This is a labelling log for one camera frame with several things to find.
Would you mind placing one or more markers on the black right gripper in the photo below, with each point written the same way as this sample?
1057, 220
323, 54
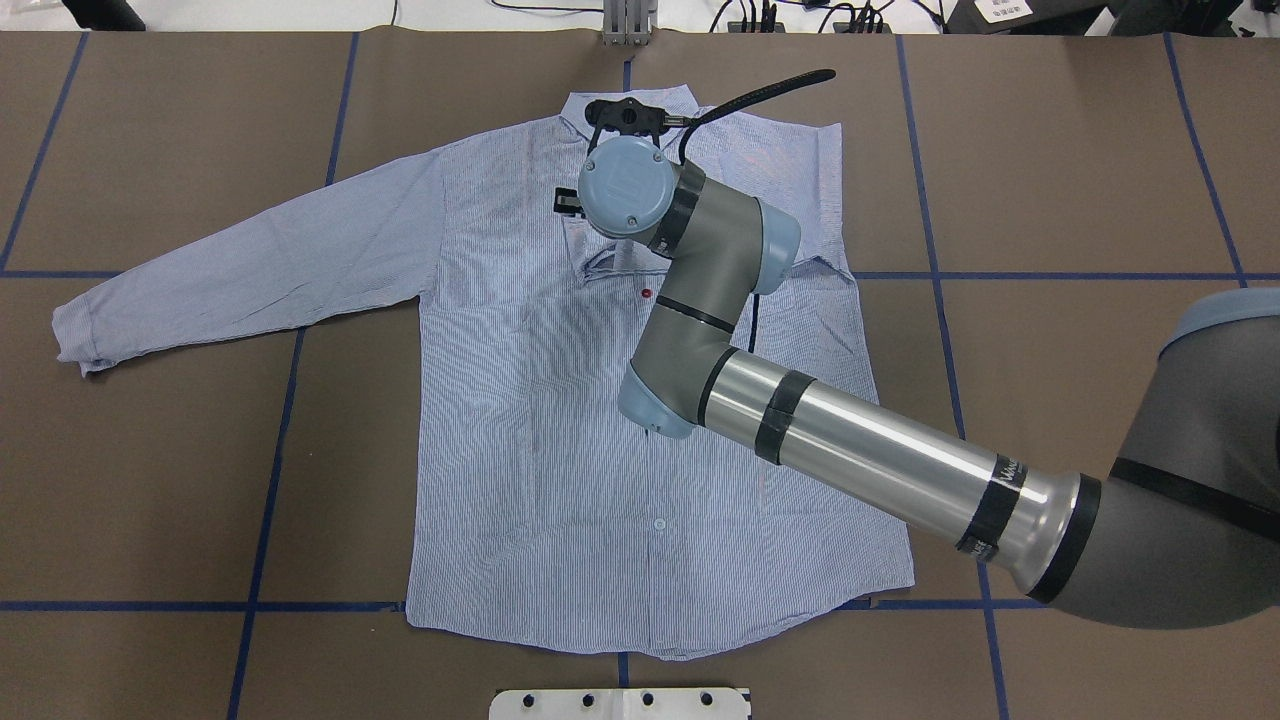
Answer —
566, 203

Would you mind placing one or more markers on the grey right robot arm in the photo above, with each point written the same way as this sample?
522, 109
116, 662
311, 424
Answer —
1182, 531

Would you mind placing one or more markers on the light blue striped shirt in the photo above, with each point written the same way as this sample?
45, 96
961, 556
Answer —
543, 516

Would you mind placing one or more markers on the black box with label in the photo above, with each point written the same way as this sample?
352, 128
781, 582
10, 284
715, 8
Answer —
1047, 18

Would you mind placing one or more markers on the grey aluminium camera post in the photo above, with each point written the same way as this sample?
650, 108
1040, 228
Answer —
628, 22

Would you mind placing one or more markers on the black object top left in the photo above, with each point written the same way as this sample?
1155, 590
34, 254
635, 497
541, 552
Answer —
105, 15

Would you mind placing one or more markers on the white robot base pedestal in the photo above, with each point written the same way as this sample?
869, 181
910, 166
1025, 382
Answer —
624, 703

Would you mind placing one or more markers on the black power strip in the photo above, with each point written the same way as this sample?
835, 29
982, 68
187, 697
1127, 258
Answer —
873, 24

